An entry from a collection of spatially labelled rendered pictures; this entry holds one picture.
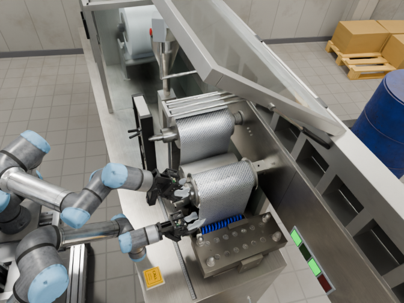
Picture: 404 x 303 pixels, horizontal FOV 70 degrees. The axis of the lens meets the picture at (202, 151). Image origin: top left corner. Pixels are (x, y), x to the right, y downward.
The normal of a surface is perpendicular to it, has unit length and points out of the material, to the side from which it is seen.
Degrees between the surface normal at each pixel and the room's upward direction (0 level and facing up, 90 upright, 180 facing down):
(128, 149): 0
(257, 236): 0
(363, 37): 90
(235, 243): 0
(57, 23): 90
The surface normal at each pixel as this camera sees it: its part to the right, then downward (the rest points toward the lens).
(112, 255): 0.06, -0.65
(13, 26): 0.20, 0.75
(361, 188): -0.93, 0.24
